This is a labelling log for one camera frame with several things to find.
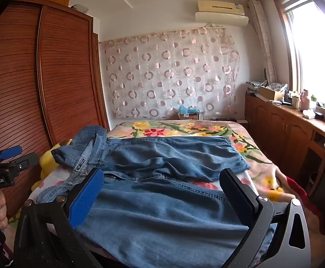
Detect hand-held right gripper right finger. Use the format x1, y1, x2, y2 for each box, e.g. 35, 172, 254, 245
219, 168, 311, 268

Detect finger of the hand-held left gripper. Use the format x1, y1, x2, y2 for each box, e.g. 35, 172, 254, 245
10, 153, 40, 171
0, 146, 23, 159

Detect sheer circle pattern curtain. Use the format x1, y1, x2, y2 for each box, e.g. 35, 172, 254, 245
100, 26, 240, 119

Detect wooden counter cabinet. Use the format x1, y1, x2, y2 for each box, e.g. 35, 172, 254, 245
245, 93, 325, 229

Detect brown wooden wardrobe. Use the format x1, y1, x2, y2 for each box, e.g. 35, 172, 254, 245
0, 0, 110, 221

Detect small cardboard box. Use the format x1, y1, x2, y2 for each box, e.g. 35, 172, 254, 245
178, 109, 200, 120

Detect tied patterned window curtain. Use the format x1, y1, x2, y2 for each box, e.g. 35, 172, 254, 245
248, 0, 277, 83

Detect yellow plush toy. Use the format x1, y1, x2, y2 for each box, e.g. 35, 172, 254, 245
39, 139, 74, 180

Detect blue denim pants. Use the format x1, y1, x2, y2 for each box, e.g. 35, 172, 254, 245
36, 125, 276, 268

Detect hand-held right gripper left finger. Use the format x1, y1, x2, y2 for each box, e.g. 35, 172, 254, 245
13, 168, 105, 268

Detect blue packet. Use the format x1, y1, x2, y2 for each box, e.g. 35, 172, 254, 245
179, 105, 197, 115

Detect red cloth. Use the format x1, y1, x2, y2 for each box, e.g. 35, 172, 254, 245
285, 176, 317, 210

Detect pink figurine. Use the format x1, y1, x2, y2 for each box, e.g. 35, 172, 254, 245
300, 89, 313, 109

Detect floral fleece blanket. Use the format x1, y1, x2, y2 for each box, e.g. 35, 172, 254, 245
6, 119, 325, 268

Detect wall air conditioner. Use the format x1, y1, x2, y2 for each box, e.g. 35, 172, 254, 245
195, 0, 249, 27

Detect open cardboard box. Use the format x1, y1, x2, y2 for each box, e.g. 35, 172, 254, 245
259, 85, 286, 101

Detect wooden framed window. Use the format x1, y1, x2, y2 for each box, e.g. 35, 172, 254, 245
273, 0, 325, 107

